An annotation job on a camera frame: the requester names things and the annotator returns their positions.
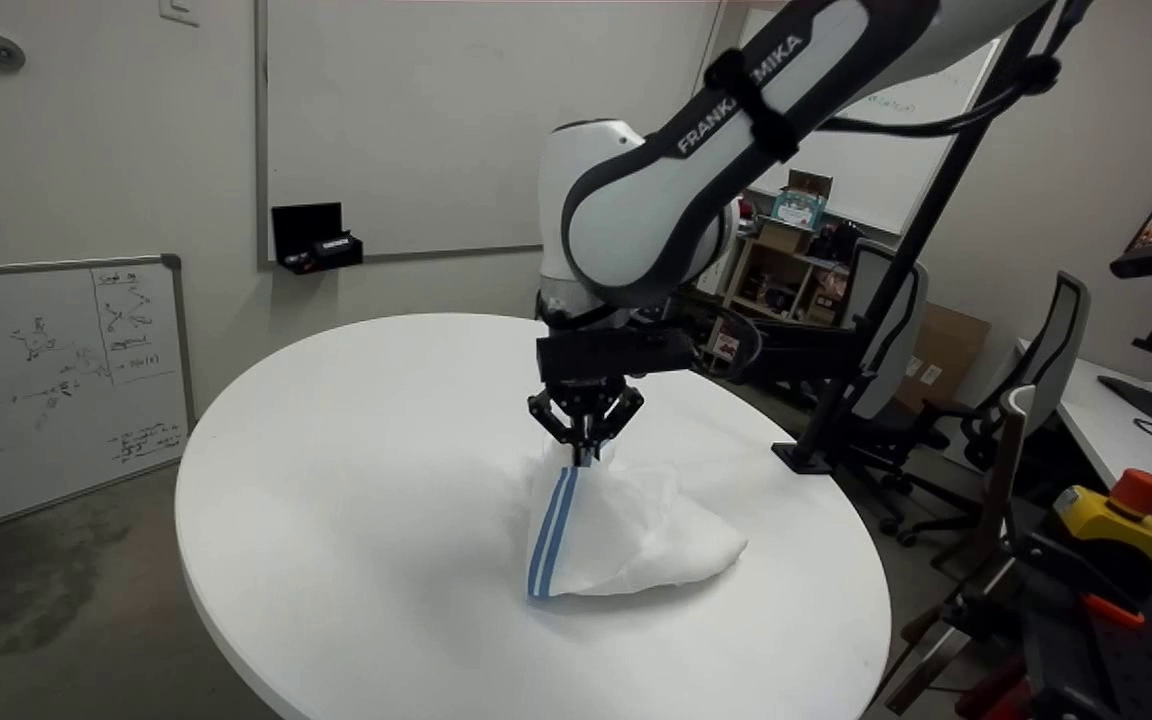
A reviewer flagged black eraser holder tray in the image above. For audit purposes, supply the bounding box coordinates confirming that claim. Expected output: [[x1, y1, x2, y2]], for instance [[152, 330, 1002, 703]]
[[271, 205, 362, 274]]

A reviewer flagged white towel with blue stripes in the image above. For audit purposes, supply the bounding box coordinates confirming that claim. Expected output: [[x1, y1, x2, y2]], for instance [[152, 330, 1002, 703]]
[[522, 447, 748, 601]]

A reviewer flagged black clamp-on stand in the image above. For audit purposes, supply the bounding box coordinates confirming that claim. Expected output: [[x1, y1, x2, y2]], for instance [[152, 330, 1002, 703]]
[[775, 0, 1091, 470]]

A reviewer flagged cardboard box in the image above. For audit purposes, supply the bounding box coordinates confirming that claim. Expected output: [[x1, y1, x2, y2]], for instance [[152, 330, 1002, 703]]
[[894, 305, 991, 412]]

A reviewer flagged wooden shelf with items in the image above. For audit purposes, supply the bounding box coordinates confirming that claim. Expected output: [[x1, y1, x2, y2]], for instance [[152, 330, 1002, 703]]
[[725, 170, 855, 325]]

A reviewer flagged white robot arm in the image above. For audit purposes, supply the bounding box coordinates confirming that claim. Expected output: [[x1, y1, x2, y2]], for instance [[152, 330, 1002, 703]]
[[528, 0, 1043, 469]]

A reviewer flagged large wall whiteboard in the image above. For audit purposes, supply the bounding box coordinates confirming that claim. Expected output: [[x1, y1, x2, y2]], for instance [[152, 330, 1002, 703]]
[[254, 0, 721, 260]]

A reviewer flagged grey office chair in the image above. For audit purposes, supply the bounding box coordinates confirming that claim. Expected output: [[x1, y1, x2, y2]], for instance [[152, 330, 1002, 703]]
[[823, 239, 927, 456], [887, 266, 1096, 549]]

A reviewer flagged yellow emergency stop button box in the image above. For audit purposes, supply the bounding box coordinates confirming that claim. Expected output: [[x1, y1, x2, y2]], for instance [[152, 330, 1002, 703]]
[[1053, 469, 1152, 563]]

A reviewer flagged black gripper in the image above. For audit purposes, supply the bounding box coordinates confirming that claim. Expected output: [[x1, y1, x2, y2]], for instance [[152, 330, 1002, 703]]
[[528, 305, 697, 464]]

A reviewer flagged far wall whiteboard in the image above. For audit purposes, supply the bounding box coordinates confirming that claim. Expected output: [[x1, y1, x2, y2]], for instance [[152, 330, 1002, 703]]
[[755, 40, 1001, 237]]

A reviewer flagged orange-handled black clamp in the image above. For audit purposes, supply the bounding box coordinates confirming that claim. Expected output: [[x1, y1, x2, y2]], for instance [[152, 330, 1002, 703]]
[[1019, 536, 1148, 630]]

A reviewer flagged round white table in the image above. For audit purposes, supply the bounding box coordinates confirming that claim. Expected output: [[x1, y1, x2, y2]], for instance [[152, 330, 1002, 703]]
[[175, 312, 890, 720]]

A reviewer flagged leaning whiteboard with drawings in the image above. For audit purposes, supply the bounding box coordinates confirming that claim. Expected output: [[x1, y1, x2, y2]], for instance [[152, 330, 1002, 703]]
[[0, 251, 192, 521]]

